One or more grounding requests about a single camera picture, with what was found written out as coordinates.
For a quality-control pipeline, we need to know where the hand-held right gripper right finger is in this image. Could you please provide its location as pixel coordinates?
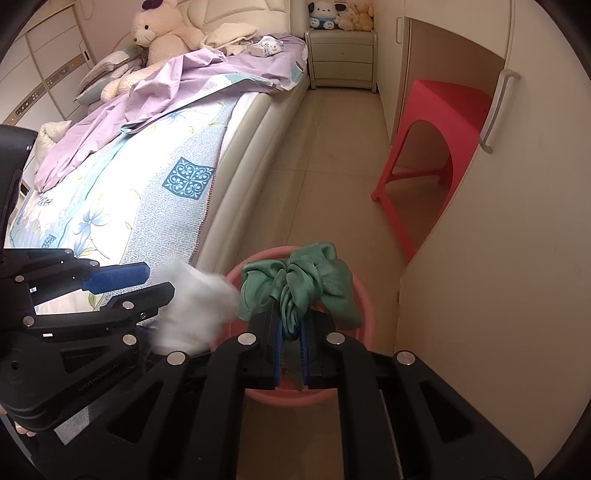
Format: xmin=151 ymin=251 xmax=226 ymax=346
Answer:
xmin=299 ymin=316 xmax=534 ymax=480

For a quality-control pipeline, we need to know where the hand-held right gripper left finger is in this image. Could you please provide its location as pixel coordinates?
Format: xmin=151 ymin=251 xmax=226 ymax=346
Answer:
xmin=28 ymin=307 xmax=284 ymax=480

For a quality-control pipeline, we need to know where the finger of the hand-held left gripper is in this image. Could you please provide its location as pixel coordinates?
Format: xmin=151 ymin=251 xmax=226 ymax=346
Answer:
xmin=4 ymin=249 xmax=151 ymax=305
xmin=23 ymin=282 xmax=176 ymax=334

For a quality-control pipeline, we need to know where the pink plastic basin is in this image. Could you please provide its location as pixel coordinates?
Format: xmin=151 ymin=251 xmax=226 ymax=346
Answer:
xmin=210 ymin=247 xmax=376 ymax=409

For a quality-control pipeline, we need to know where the white mesh cloth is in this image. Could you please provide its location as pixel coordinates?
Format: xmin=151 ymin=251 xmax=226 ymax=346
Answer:
xmin=154 ymin=261 xmax=238 ymax=354

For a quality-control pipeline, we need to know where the green scrunchie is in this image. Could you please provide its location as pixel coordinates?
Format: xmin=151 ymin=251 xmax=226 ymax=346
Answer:
xmin=239 ymin=241 xmax=363 ymax=342

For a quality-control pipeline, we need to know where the floral bed sheet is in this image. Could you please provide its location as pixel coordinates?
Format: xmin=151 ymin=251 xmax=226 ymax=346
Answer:
xmin=9 ymin=92 xmax=241 ymax=315

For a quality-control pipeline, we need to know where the white pillow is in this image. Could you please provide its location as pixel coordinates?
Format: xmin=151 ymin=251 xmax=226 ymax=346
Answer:
xmin=34 ymin=121 xmax=72 ymax=160

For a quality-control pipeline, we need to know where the purple blanket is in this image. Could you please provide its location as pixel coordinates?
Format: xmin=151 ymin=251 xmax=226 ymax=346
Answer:
xmin=34 ymin=34 xmax=309 ymax=192

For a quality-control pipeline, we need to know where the patterned pillow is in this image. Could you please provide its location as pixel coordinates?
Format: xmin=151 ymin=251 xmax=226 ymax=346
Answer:
xmin=76 ymin=46 xmax=139 ymax=107

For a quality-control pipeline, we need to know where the white wardrobe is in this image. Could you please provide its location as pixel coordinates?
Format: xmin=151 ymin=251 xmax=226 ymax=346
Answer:
xmin=0 ymin=4 xmax=121 ymax=127

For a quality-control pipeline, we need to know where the cream cabinet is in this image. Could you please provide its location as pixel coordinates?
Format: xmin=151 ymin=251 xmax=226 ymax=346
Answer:
xmin=374 ymin=0 xmax=591 ymax=480

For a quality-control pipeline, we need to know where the cream teddy bear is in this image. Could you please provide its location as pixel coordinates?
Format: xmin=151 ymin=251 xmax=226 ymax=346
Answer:
xmin=102 ymin=0 xmax=206 ymax=102

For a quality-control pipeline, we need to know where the cream cloth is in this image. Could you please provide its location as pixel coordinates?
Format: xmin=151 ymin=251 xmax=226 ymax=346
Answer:
xmin=201 ymin=21 xmax=259 ymax=51

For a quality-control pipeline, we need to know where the red plastic stool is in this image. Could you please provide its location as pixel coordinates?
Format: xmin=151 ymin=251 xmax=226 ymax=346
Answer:
xmin=372 ymin=79 xmax=495 ymax=264

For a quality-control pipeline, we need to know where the cream padded headboard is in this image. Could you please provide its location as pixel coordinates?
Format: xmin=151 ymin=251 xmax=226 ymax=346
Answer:
xmin=111 ymin=0 xmax=291 ymax=44

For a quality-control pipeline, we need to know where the cream nightstand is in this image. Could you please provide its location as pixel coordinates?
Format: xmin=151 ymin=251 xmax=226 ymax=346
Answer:
xmin=307 ymin=28 xmax=379 ymax=90

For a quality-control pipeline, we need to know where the white blue plush dog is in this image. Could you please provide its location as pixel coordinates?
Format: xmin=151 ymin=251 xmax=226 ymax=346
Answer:
xmin=308 ymin=1 xmax=349 ymax=31

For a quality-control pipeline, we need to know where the yellow plush bear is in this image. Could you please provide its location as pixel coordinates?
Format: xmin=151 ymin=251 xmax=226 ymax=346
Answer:
xmin=353 ymin=4 xmax=375 ymax=32

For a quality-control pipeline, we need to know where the cream padded bed frame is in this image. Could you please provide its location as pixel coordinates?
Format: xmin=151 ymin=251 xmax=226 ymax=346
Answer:
xmin=196 ymin=78 xmax=310 ymax=278

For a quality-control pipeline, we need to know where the silver cabinet handle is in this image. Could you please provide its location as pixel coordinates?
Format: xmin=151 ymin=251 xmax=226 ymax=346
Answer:
xmin=479 ymin=69 xmax=522 ymax=154

